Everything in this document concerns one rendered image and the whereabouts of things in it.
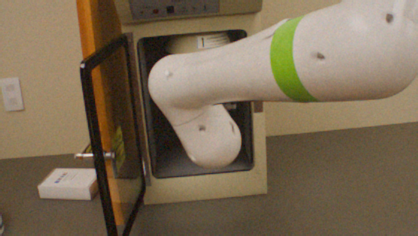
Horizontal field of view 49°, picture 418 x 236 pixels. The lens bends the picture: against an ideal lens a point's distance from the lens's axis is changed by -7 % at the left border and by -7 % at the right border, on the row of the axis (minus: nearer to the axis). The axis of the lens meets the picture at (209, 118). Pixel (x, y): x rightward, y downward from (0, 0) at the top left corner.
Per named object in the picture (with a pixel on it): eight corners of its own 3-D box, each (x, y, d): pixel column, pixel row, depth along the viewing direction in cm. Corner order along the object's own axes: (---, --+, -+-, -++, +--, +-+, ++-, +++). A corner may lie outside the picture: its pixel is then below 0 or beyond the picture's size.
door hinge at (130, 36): (141, 186, 123) (122, 33, 111) (151, 185, 124) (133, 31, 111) (141, 189, 122) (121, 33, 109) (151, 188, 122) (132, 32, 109)
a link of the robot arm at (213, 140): (203, 189, 91) (254, 160, 90) (168, 134, 87) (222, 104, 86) (199, 159, 104) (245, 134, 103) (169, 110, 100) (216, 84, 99)
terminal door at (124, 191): (145, 190, 122) (125, 31, 109) (116, 261, 93) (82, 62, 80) (142, 190, 122) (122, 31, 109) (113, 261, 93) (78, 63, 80)
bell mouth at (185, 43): (166, 43, 131) (164, 24, 129) (231, 38, 132) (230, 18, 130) (164, 57, 114) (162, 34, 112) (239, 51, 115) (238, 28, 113)
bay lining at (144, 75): (156, 141, 146) (142, 23, 134) (242, 134, 147) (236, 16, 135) (152, 177, 123) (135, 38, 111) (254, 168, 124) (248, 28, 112)
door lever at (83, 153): (113, 146, 99) (112, 134, 98) (101, 165, 90) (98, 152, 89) (89, 146, 99) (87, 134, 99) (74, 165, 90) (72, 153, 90)
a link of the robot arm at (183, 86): (296, 120, 64) (337, 75, 70) (256, 45, 61) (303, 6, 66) (158, 128, 93) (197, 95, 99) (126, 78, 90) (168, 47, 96)
